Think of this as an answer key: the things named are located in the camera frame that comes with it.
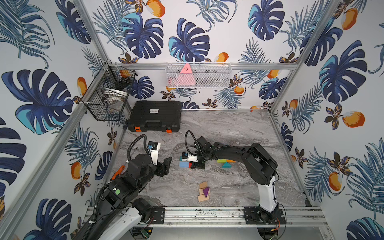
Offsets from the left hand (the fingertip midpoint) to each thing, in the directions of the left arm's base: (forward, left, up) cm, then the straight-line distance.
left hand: (165, 155), depth 68 cm
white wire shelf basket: (+52, -12, +10) cm, 54 cm away
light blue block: (+7, -8, -23) cm, 25 cm away
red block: (+7, -11, -24) cm, 27 cm away
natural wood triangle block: (-5, -19, -23) cm, 30 cm away
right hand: (+10, -13, -26) cm, 30 cm away
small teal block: (+8, -33, -23) cm, 41 cm away
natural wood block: (-11, -19, -24) cm, 33 cm away
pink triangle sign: (+47, -5, +11) cm, 49 cm away
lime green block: (+1, -26, -3) cm, 27 cm away
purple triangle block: (-8, -21, -22) cm, 31 cm away
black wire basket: (+30, +38, +6) cm, 49 cm away
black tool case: (+42, +17, -19) cm, 49 cm away
